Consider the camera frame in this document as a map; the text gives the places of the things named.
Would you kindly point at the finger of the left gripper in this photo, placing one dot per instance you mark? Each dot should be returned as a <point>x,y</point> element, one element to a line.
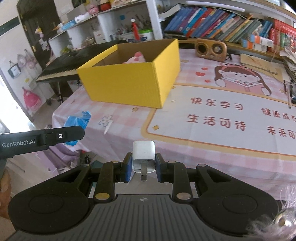
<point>51,137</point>

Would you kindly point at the pink plush paw toy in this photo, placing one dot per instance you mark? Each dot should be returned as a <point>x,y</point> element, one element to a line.
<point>137,58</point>

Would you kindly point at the white charger plug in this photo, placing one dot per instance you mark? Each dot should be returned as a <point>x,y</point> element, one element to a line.
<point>143,158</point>

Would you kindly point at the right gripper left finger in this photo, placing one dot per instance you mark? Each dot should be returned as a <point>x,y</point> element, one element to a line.
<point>111,173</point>

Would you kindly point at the white bookshelf unit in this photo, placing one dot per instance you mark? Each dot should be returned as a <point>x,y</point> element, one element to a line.
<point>89,22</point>

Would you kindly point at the person's left hand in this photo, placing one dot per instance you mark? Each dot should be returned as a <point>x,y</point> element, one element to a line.
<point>5,194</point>

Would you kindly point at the blue wrapper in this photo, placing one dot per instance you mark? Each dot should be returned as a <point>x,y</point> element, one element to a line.
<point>81,119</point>

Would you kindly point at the orange white medicine box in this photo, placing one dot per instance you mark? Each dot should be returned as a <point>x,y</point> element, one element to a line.
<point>261,40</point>

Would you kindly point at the flat cardboard sheets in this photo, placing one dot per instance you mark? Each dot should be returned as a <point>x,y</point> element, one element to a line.
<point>268,68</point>

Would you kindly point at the pink checkered table mat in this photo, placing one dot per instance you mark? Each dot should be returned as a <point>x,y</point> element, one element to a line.
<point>236,121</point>

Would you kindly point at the black electronic keyboard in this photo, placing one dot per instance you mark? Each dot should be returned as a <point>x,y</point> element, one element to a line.
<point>64,68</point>

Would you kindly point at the row of leaning books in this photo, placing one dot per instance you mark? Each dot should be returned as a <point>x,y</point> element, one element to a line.
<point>215,23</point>

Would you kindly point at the brown retro radio speaker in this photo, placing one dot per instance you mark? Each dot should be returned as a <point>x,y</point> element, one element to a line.
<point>211,49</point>

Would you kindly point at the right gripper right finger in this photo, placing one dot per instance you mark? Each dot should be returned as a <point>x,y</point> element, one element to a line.
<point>175,173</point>

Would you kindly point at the yellow cardboard box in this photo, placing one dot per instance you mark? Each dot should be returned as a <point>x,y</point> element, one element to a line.
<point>107,79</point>

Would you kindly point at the red pen bottle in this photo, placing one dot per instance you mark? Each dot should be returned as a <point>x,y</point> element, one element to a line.
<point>135,30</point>

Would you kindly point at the white green lidded jar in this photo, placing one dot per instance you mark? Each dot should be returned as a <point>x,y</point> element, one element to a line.
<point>146,35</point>

